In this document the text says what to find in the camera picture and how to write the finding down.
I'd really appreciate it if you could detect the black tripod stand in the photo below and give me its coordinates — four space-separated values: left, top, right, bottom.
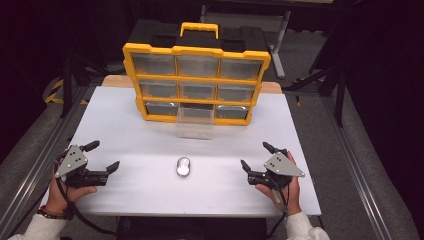
54 0 113 118
285 49 348 128

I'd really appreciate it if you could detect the beaded bracelet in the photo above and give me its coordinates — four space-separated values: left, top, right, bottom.
37 205 77 221

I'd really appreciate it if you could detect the small silver oval object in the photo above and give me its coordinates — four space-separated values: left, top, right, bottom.
175 156 192 179

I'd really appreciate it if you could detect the person's dark clothing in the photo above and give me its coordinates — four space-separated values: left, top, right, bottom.
115 216 268 240

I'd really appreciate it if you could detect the aluminium floor rail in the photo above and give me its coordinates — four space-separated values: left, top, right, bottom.
0 85 92 236
319 95 395 240

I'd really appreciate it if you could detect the person's left hand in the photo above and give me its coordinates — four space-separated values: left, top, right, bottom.
44 168 99 215

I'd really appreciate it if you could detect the yellow black drawer organizer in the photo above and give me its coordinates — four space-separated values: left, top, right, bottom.
121 19 272 127

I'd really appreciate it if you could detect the person's right hand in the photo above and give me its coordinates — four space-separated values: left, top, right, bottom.
255 151 303 216

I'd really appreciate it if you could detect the clear plastic drawer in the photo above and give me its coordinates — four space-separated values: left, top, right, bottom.
175 107 215 141

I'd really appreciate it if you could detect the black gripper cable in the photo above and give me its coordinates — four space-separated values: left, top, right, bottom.
264 173 290 240
53 151 118 237

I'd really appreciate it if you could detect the grey metal stand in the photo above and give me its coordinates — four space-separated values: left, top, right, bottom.
199 3 292 80

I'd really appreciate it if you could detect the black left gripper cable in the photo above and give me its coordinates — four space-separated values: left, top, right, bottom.
53 151 118 237

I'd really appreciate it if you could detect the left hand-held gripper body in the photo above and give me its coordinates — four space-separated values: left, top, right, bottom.
54 144 110 189

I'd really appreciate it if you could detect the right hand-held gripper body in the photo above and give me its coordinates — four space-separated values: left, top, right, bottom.
247 149 306 192

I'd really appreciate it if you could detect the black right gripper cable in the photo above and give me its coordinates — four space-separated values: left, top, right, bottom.
264 173 290 240

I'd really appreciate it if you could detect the yellow black hazard tape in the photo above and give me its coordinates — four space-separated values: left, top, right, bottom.
44 77 90 106

